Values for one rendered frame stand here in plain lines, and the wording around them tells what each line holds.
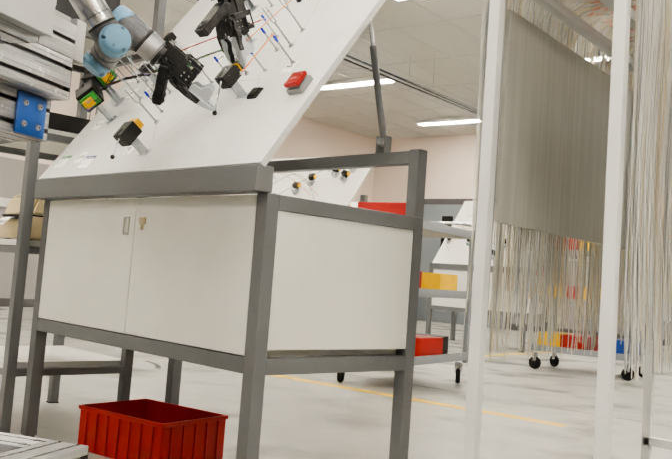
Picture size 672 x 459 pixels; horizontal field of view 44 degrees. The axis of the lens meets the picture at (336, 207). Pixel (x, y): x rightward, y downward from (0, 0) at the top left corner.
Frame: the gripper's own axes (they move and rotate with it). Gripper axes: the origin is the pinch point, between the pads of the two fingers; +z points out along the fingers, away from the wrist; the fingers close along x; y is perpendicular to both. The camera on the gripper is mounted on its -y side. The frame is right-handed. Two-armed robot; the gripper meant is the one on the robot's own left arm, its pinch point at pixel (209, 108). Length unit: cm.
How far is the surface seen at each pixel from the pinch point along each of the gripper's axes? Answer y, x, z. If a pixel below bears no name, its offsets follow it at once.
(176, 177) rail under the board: -16.3, -13.1, 5.2
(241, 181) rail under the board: 2.0, -31.6, 15.9
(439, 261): -164, 627, 331
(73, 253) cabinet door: -73, 17, 0
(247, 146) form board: 6.3, -21.2, 12.3
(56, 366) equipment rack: -120, 29, 23
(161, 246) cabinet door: -35.5, -12.3, 15.2
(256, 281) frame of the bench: -11, -42, 34
